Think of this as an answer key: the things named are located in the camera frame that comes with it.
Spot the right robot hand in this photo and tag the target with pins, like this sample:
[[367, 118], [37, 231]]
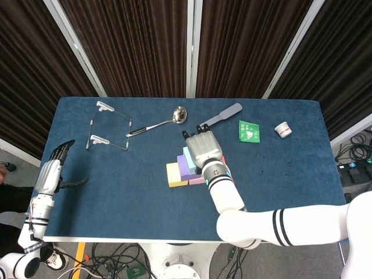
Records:
[[203, 148]]

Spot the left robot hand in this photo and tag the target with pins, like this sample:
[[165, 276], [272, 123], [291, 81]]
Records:
[[49, 177]]

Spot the light blue foam cube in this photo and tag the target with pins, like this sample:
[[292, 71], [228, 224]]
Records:
[[189, 160]]

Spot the red foam cube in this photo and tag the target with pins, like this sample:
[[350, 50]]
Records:
[[223, 160]]

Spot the purple foam cube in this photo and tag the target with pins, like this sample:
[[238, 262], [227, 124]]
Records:
[[183, 168]]

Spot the pink foam cube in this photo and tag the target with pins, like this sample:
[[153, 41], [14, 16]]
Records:
[[197, 180]]

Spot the yellow pink block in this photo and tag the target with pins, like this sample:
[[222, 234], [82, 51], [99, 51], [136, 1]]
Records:
[[173, 174]]

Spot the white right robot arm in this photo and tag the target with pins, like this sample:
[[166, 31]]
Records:
[[232, 203]]

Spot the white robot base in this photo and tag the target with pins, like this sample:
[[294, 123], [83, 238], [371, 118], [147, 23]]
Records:
[[180, 255]]

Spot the grey plastic spatula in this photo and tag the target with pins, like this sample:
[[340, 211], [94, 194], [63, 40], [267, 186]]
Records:
[[223, 114]]

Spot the small black floor object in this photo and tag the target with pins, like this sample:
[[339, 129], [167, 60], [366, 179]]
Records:
[[11, 167]]

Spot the person in black clothing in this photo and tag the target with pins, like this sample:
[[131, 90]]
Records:
[[11, 200]]

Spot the green printed packet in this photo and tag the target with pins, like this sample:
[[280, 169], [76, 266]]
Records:
[[249, 132]]

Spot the black white sneaker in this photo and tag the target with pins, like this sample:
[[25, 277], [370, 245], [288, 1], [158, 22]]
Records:
[[56, 258]]

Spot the small white jar red label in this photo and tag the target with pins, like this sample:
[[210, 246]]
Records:
[[283, 130]]

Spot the yellow floor tape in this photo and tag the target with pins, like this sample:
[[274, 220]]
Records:
[[80, 254]]

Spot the small orange object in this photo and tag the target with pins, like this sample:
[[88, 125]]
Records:
[[86, 257]]

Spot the blue velvet table cloth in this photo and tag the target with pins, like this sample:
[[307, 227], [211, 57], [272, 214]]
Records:
[[145, 215]]

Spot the brown pleated curtain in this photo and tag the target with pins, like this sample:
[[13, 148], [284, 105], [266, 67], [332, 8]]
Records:
[[130, 43], [247, 43], [343, 58], [29, 72]]

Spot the small green box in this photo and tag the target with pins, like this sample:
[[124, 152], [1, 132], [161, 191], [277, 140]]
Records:
[[136, 272]]

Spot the black power adapters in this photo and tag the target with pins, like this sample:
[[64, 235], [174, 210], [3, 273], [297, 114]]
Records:
[[353, 173]]

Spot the white partition post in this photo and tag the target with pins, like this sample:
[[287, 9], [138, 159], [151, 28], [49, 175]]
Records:
[[17, 151], [294, 43], [194, 43], [351, 135], [74, 43]]

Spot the white table frame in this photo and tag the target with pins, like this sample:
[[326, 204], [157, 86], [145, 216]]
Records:
[[130, 239]]

